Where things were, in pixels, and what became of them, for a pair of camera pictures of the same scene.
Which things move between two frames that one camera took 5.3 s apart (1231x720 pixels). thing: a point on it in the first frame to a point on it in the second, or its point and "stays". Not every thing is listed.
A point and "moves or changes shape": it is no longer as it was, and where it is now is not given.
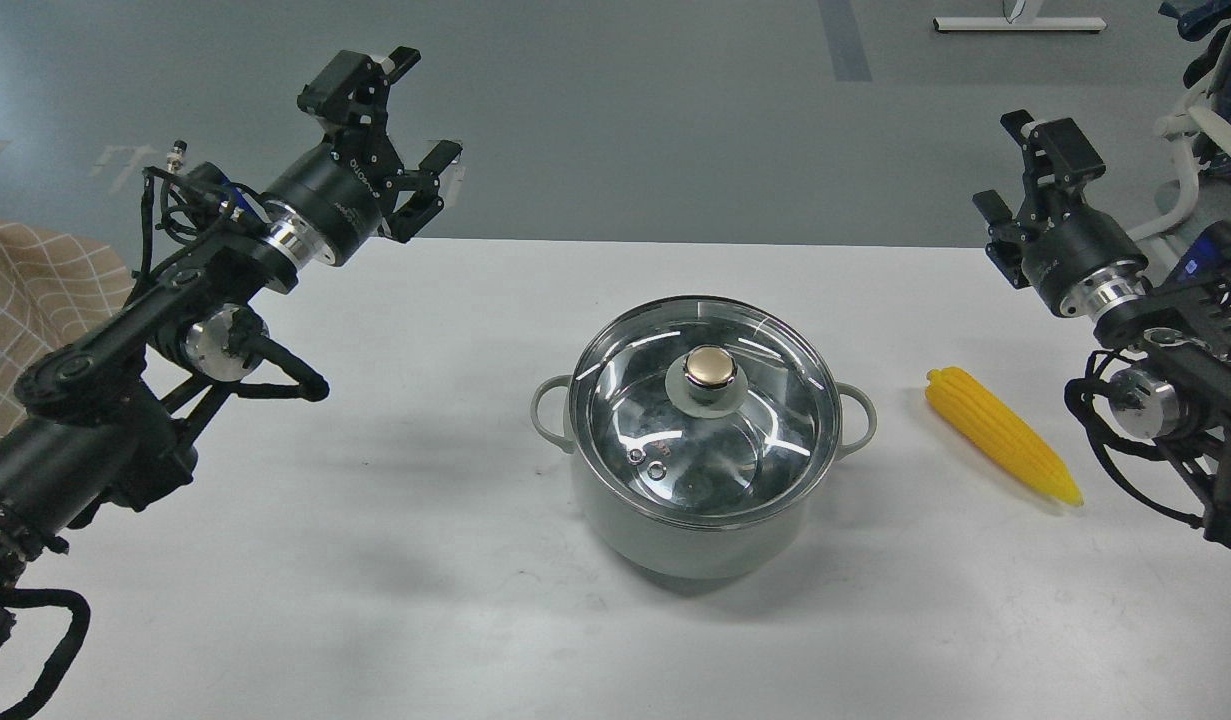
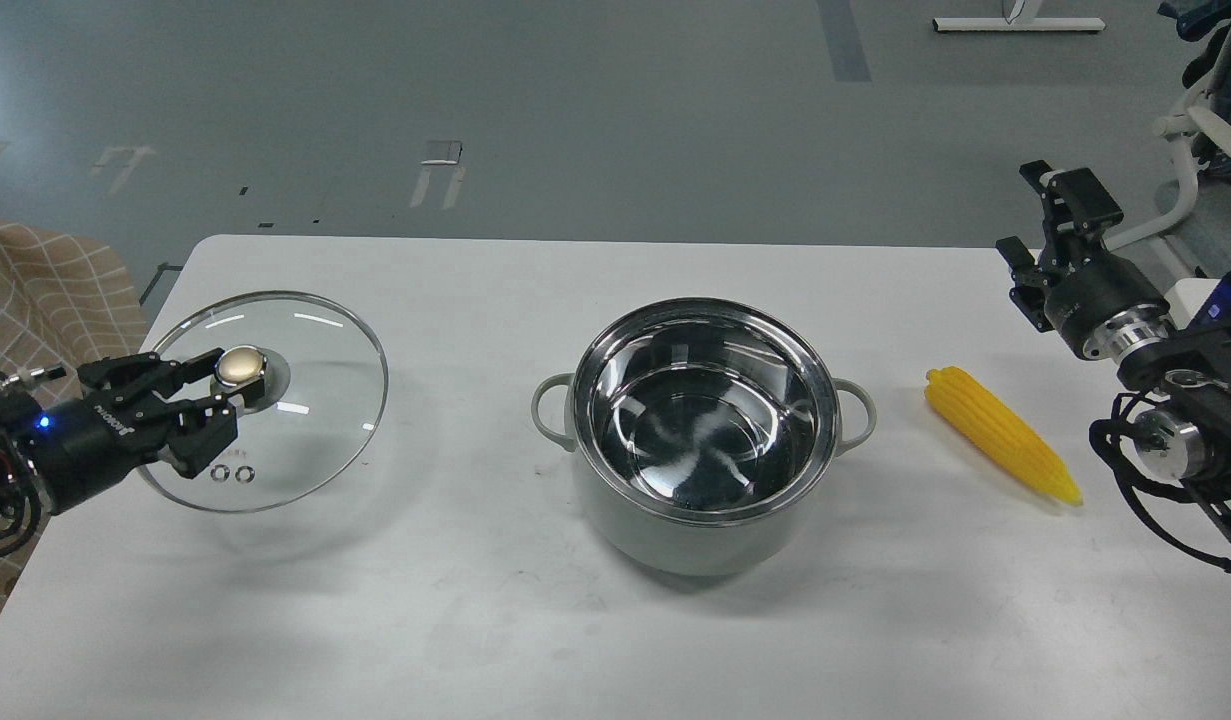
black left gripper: x=332 y=200 to x=83 y=445
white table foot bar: x=1018 y=24 stays
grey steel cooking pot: x=701 y=430 stays
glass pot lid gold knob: x=710 y=372 moves or changes shape
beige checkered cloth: x=34 y=290 stays
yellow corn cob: x=973 y=402 stays
